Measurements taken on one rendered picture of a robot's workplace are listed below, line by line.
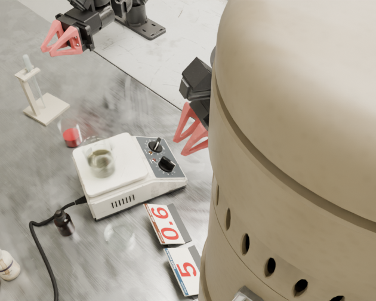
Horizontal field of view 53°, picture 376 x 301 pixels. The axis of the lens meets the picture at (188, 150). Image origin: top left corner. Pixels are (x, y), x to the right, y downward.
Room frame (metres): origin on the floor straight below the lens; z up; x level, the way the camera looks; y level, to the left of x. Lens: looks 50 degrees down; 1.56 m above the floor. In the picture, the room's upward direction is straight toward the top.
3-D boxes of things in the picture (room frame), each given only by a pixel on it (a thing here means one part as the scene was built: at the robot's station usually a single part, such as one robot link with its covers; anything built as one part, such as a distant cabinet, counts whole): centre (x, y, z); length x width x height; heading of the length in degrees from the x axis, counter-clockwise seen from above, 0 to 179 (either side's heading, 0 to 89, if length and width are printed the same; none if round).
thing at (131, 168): (0.45, 0.15, 0.98); 0.12 x 0.12 x 0.01; 25
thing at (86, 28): (0.82, 0.26, 1.04); 0.10 x 0.07 x 0.07; 56
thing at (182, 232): (0.35, 0.04, 0.92); 0.09 x 0.06 x 0.04; 25
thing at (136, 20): (1.06, 0.16, 0.94); 0.20 x 0.07 x 0.08; 47
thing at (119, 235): (0.33, 0.13, 0.91); 0.06 x 0.06 x 0.02
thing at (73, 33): (0.76, 0.29, 1.04); 0.09 x 0.07 x 0.07; 146
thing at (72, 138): (0.57, 0.26, 0.93); 0.04 x 0.04 x 0.06
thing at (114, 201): (0.46, 0.13, 0.94); 0.22 x 0.13 x 0.08; 115
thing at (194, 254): (0.26, 0.00, 0.92); 0.09 x 0.06 x 0.04; 25
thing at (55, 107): (0.68, 0.35, 0.96); 0.08 x 0.08 x 0.13; 56
